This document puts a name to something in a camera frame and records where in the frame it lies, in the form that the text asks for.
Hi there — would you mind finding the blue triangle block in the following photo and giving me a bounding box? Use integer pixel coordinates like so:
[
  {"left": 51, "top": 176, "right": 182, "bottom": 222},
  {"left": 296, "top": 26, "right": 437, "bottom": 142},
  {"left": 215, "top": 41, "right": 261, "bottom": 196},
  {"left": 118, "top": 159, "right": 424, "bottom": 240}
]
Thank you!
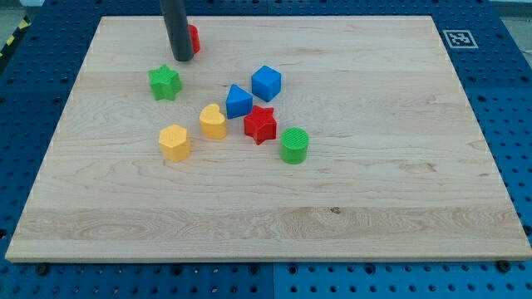
[{"left": 225, "top": 84, "right": 253, "bottom": 119}]

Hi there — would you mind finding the green star block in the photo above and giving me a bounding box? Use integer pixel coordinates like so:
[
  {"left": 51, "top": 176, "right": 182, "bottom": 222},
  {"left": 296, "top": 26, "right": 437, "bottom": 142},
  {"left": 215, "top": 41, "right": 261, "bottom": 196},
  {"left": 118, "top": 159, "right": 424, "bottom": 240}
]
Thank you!
[{"left": 148, "top": 65, "right": 182, "bottom": 100}]

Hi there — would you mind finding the red star block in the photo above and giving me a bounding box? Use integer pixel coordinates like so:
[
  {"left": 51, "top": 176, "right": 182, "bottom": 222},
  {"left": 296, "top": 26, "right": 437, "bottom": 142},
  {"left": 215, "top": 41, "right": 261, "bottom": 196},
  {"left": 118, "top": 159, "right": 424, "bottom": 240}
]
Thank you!
[{"left": 244, "top": 105, "right": 277, "bottom": 145}]

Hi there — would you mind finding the yellow hexagon block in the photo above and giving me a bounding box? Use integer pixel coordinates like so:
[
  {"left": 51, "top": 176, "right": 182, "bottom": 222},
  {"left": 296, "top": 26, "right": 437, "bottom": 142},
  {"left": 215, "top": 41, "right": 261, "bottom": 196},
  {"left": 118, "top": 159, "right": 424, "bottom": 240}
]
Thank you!
[{"left": 159, "top": 125, "right": 191, "bottom": 162}]

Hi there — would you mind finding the yellow black hazard tape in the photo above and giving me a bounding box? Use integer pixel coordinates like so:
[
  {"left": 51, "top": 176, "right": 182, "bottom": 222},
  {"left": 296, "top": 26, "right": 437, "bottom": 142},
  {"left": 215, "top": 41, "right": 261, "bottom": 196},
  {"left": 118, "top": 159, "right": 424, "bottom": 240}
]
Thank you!
[{"left": 1, "top": 15, "right": 32, "bottom": 61}]

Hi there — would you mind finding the light wooden board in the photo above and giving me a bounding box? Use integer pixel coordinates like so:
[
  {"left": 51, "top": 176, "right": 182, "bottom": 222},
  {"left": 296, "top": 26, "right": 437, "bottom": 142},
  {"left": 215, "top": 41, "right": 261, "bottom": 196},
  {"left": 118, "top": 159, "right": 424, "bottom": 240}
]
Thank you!
[{"left": 6, "top": 16, "right": 531, "bottom": 263}]

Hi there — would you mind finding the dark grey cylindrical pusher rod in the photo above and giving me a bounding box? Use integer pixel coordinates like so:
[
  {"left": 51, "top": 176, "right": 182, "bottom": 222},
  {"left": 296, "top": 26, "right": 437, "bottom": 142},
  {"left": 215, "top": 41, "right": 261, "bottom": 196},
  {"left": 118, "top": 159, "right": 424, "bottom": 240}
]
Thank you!
[{"left": 160, "top": 0, "right": 194, "bottom": 61}]

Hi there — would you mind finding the blue cube block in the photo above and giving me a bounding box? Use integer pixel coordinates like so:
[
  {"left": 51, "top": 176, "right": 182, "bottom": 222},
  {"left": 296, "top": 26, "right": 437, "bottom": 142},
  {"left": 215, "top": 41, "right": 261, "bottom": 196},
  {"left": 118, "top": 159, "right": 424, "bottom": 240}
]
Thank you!
[{"left": 251, "top": 66, "right": 282, "bottom": 102}]

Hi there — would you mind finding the yellow heart block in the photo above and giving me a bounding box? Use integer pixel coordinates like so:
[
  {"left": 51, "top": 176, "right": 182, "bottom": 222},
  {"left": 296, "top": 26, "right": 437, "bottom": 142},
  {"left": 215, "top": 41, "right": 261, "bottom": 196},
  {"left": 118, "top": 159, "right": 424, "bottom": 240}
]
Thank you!
[{"left": 199, "top": 104, "right": 227, "bottom": 140}]

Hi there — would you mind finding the green cylinder block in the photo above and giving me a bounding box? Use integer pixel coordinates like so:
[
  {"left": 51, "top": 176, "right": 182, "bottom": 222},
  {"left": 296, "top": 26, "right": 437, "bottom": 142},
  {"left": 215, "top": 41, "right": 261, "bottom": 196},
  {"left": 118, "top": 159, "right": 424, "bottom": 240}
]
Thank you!
[{"left": 280, "top": 127, "right": 309, "bottom": 164}]

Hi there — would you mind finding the red circle block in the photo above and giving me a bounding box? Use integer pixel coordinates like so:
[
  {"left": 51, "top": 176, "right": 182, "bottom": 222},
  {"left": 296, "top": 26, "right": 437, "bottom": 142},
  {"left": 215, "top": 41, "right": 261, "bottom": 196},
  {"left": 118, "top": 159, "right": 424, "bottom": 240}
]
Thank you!
[{"left": 189, "top": 24, "right": 201, "bottom": 54}]

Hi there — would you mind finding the white fiducial marker tag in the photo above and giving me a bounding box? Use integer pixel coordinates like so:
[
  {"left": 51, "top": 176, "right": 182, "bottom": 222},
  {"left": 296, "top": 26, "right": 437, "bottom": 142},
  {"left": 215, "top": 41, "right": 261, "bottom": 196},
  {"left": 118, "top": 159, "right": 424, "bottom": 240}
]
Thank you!
[{"left": 443, "top": 29, "right": 478, "bottom": 49}]

